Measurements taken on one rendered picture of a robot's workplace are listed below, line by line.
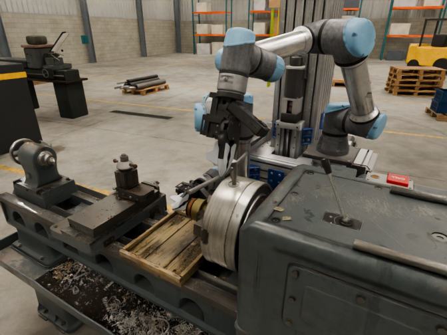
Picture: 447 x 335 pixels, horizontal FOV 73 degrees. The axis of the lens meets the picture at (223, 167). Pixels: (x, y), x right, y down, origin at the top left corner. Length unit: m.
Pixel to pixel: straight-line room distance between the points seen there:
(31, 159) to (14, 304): 1.18
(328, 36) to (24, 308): 2.39
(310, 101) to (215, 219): 0.94
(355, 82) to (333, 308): 0.77
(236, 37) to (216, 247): 0.59
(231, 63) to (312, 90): 0.93
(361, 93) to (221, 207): 0.68
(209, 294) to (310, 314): 0.39
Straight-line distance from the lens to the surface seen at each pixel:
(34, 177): 1.87
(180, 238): 1.32
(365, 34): 1.13
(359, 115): 1.34
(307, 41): 1.15
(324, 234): 0.76
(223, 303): 1.09
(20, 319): 2.52
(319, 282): 0.79
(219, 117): 0.75
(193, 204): 1.11
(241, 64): 0.76
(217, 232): 0.93
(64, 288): 1.76
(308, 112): 1.67
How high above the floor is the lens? 1.69
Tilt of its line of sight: 25 degrees down
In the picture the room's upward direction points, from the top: straight up
